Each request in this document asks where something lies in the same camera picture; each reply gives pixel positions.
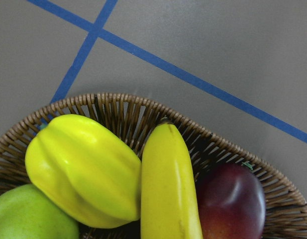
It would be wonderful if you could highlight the wicker fruit basket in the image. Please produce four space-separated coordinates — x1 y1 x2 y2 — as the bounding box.
0 93 307 239

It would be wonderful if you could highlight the yellow starfruit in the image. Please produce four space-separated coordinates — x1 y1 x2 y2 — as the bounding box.
25 114 141 229

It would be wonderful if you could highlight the red yellow mango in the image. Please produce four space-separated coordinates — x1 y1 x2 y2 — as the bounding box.
197 163 266 239

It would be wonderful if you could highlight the green pear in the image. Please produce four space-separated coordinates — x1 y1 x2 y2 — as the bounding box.
0 184 79 239

